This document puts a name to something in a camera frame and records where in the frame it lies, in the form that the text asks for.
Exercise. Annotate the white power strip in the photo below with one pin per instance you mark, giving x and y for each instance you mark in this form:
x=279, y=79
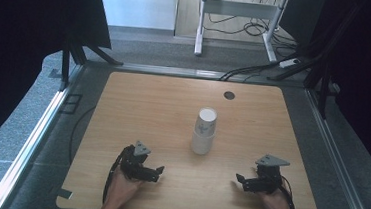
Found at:
x=289, y=63

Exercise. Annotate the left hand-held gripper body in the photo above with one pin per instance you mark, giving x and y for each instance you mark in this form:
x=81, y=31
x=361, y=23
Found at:
x=135, y=167

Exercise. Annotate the dark round table grommet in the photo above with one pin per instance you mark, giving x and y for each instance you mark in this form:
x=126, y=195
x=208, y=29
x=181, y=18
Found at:
x=229, y=95

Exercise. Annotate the aluminium rail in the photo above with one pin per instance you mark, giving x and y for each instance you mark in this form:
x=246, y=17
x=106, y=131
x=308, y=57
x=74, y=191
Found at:
x=33, y=139
x=169, y=70
x=339, y=163

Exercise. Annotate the white paper cup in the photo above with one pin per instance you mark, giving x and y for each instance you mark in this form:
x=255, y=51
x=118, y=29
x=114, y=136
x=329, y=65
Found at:
x=207, y=117
x=201, y=145

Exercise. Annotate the person's right hand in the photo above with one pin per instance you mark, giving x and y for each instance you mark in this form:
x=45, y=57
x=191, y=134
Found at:
x=276, y=203

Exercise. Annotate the black tripod stand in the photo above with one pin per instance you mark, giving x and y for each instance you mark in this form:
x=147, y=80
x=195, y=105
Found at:
x=65, y=65

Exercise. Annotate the black curtain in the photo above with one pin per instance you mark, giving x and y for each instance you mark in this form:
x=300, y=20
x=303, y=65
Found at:
x=28, y=38
x=370, y=65

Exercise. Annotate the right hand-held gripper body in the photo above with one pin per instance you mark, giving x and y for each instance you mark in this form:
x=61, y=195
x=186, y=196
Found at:
x=267, y=181

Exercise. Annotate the person's left hand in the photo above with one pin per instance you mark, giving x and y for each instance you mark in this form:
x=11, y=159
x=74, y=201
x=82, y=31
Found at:
x=121, y=189

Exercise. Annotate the white desk frame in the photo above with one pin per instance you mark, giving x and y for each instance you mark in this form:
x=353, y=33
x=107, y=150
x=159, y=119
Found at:
x=236, y=8

